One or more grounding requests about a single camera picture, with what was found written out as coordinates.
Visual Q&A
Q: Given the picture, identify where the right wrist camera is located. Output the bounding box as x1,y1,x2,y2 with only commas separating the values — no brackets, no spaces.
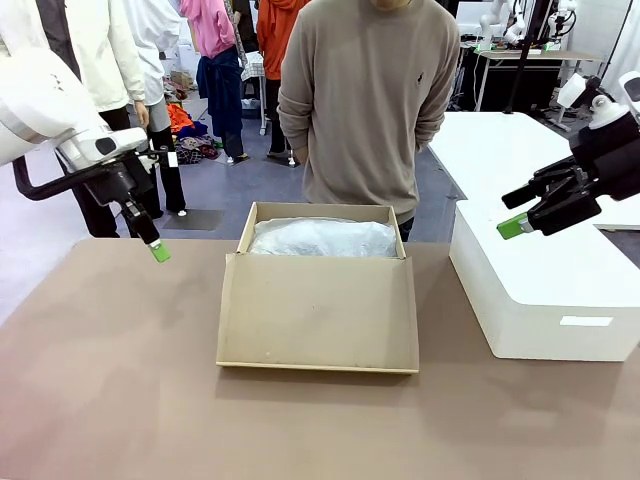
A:
557,72,604,109

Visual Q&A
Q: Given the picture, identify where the person in orange hoodie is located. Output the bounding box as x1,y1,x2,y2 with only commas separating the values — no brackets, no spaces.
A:
256,0,312,167

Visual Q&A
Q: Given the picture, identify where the dark floor mat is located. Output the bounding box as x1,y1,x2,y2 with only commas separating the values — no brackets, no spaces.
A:
161,208,226,232

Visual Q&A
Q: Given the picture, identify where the white label sticker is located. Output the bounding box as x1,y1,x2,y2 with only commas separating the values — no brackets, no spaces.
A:
559,315,615,328

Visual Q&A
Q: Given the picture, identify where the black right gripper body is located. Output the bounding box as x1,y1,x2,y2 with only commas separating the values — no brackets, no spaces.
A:
571,111,640,203

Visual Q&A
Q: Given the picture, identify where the black vertical pole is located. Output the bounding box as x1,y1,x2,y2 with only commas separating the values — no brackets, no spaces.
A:
501,0,552,117

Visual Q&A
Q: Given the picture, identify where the person in beige sweater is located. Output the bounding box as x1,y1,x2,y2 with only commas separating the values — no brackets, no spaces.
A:
276,0,462,242

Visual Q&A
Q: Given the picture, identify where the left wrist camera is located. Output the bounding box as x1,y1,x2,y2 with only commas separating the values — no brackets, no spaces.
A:
136,146,179,172

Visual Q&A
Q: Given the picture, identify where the white plastic storage box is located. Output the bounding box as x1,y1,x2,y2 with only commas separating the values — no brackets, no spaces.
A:
448,199,640,363

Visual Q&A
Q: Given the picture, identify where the mannequin in white shirt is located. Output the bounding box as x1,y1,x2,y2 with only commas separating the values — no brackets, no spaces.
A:
122,0,189,217

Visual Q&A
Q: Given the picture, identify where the brown cardboard shoe box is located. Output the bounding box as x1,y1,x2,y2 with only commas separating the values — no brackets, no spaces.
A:
215,201,422,377

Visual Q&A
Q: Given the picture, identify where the mannequin in pink hoodie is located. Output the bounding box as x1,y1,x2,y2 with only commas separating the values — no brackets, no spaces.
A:
178,0,249,164

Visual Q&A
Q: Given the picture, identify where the white tissue paper sheet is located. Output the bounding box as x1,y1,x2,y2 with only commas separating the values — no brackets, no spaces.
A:
248,215,404,260

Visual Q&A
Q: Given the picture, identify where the colourful pile of clothes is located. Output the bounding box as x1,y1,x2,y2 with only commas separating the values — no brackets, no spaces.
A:
163,102,224,167

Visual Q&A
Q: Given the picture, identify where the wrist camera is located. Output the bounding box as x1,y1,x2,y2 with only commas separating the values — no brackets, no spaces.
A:
136,146,179,172
557,72,604,109

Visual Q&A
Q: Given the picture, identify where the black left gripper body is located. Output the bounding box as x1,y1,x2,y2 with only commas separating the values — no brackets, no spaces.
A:
83,158,155,207

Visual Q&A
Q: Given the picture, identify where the white table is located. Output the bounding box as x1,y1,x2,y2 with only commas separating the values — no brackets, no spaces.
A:
427,110,640,232

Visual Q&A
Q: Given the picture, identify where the background lab table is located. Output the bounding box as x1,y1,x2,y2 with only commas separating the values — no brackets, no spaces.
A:
457,39,607,114

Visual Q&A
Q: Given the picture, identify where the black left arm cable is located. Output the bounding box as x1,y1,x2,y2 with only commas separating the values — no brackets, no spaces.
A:
11,154,104,202

